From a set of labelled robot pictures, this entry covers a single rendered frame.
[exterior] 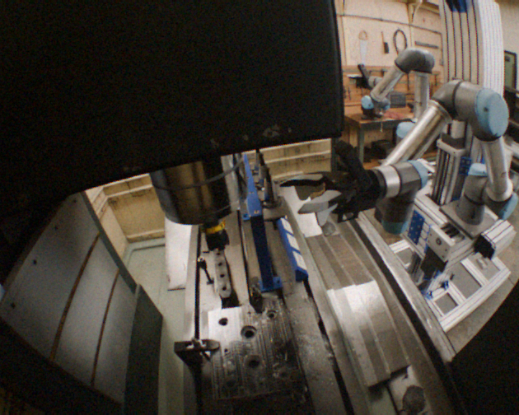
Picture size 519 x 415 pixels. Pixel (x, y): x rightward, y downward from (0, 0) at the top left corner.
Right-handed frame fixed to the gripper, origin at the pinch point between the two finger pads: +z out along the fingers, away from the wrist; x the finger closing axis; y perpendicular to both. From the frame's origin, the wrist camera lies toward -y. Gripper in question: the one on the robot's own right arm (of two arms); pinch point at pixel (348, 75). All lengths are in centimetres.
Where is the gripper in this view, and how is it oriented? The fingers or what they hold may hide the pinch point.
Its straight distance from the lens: 181.1
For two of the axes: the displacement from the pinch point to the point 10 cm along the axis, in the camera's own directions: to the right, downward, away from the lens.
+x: 8.5, -4.7, 2.4
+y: 2.5, 7.6, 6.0
